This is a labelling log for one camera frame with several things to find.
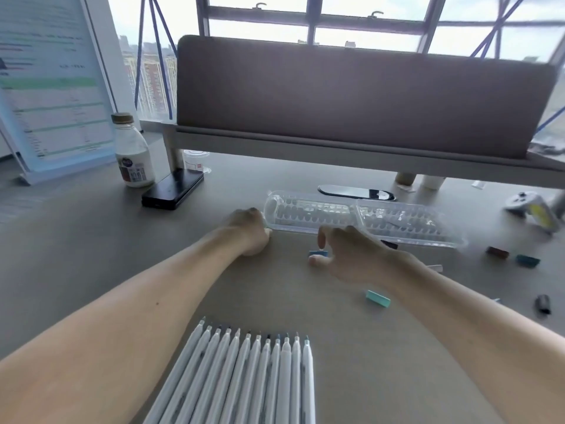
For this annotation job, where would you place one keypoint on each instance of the white milk bottle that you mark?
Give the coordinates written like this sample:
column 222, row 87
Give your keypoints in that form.
column 132, row 158

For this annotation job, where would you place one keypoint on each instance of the grey desk shelf riser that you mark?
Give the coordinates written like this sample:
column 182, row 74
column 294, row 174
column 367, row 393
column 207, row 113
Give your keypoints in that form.
column 309, row 153

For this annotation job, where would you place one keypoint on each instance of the white paper cup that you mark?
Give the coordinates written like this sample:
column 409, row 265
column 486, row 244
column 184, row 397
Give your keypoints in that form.
column 433, row 181

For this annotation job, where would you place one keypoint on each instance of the person's right forearm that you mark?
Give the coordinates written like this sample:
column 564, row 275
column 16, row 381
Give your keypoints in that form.
column 485, row 344

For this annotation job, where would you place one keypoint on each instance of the person's left hand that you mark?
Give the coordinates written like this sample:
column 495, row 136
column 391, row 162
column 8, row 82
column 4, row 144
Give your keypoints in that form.
column 247, row 231

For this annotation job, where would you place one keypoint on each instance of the black rectangular power bank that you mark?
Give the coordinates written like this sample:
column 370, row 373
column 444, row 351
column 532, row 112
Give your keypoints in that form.
column 174, row 189

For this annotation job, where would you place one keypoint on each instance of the white and yellow controller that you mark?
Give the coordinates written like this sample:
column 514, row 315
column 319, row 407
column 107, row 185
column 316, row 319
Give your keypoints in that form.
column 529, row 211

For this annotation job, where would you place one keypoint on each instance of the set of blue-toned markers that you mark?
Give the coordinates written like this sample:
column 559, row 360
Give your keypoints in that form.
column 247, row 379

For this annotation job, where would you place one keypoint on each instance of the grey desk divider shelf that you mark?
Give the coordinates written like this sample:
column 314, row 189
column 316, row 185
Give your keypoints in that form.
column 362, row 92

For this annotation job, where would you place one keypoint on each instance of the small clear jar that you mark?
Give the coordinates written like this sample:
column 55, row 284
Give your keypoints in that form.
column 196, row 161

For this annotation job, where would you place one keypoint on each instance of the brown paper cup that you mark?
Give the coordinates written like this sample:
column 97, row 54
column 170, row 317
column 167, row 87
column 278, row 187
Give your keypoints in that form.
column 405, row 178

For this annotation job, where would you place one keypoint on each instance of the person's right hand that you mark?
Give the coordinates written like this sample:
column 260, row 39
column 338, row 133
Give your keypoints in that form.
column 357, row 256

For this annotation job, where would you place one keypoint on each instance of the small white sachet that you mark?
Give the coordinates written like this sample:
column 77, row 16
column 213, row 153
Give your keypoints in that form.
column 406, row 187

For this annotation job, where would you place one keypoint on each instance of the person's left forearm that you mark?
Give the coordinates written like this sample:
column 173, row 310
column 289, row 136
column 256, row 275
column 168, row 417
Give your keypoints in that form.
column 88, row 362

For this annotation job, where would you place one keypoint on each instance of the blue marker cap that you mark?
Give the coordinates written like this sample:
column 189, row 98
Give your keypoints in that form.
column 318, row 252

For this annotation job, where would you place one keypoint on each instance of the clear plastic marker case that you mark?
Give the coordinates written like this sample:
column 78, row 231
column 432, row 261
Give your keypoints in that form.
column 397, row 220

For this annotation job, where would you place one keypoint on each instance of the set of blue-toned caps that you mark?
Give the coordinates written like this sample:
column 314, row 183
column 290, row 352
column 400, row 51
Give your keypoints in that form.
column 378, row 298

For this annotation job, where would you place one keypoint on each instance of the white paper slip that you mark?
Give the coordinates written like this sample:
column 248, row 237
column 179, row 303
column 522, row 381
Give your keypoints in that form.
column 479, row 184

